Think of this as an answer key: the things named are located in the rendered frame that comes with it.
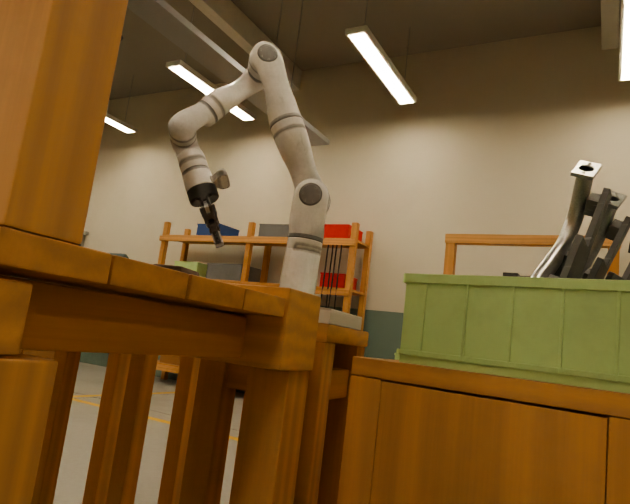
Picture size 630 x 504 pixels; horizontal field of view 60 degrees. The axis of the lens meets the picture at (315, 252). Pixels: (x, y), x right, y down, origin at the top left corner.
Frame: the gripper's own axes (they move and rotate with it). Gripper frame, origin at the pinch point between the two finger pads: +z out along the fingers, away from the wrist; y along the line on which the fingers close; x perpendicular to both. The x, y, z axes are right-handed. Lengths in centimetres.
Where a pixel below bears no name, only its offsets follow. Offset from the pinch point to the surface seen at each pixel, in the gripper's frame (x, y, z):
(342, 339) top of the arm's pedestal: 20.3, 3.5, 33.7
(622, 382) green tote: 51, 50, 57
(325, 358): 14.3, 10.5, 36.9
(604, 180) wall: 391, -378, -56
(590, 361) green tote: 50, 47, 53
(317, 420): 8, 9, 48
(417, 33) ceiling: 295, -424, -311
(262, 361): 1.4, 30.1, 34.5
